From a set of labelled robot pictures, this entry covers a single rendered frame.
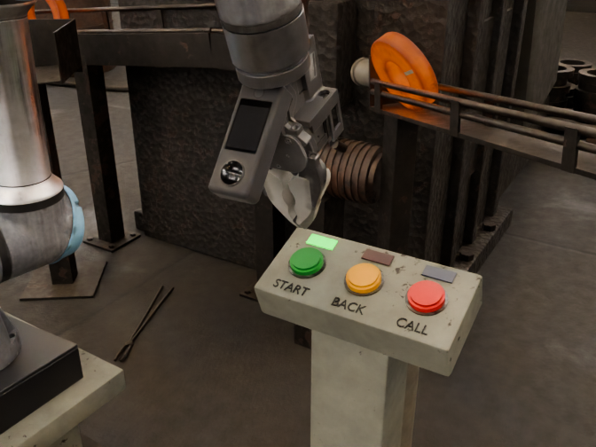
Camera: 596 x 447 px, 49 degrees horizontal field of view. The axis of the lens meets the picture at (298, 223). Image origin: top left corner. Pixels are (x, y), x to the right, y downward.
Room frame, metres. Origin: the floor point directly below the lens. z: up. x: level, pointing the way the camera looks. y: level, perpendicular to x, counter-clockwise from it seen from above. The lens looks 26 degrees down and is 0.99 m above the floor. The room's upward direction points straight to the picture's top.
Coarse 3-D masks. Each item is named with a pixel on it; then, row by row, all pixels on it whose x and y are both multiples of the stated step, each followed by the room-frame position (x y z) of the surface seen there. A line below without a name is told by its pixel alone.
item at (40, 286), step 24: (48, 24) 1.74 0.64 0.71; (72, 24) 1.71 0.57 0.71; (48, 48) 1.74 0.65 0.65; (72, 48) 1.68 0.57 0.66; (48, 72) 1.65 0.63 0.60; (72, 72) 1.64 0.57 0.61; (48, 120) 1.64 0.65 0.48; (48, 144) 1.61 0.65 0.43; (48, 264) 1.72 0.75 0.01; (72, 264) 1.63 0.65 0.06; (96, 264) 1.72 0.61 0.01; (48, 288) 1.58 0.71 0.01; (72, 288) 1.58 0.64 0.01; (96, 288) 1.58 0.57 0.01
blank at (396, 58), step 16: (384, 48) 1.20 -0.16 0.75; (400, 48) 1.16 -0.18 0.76; (416, 48) 1.16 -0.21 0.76; (384, 64) 1.23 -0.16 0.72; (400, 64) 1.17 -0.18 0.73; (416, 64) 1.14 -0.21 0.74; (384, 80) 1.26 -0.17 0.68; (400, 80) 1.24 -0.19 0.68; (416, 80) 1.15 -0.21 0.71; (432, 80) 1.15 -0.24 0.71; (416, 96) 1.17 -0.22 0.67
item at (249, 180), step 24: (240, 96) 0.61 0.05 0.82; (264, 96) 0.60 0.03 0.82; (288, 96) 0.61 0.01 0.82; (240, 120) 0.60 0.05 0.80; (264, 120) 0.59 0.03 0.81; (240, 144) 0.58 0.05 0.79; (264, 144) 0.57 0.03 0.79; (216, 168) 0.57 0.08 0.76; (240, 168) 0.56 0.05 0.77; (264, 168) 0.57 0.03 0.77; (216, 192) 0.56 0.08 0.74; (240, 192) 0.55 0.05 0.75
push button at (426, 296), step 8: (424, 280) 0.62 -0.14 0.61; (416, 288) 0.61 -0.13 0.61; (424, 288) 0.60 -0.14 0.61; (432, 288) 0.60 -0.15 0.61; (440, 288) 0.60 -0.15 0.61; (408, 296) 0.60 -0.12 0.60; (416, 296) 0.60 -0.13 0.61; (424, 296) 0.59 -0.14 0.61; (432, 296) 0.59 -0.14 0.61; (440, 296) 0.59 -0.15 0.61; (416, 304) 0.59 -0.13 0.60; (424, 304) 0.58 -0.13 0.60; (432, 304) 0.58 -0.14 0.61; (440, 304) 0.58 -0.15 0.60
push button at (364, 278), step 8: (360, 264) 0.65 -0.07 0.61; (368, 264) 0.65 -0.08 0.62; (352, 272) 0.64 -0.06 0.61; (360, 272) 0.64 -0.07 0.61; (368, 272) 0.64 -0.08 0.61; (376, 272) 0.64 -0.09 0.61; (352, 280) 0.63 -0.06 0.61; (360, 280) 0.63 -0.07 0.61; (368, 280) 0.63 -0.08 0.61; (376, 280) 0.63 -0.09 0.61; (352, 288) 0.63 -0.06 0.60; (360, 288) 0.62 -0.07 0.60; (368, 288) 0.62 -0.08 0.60
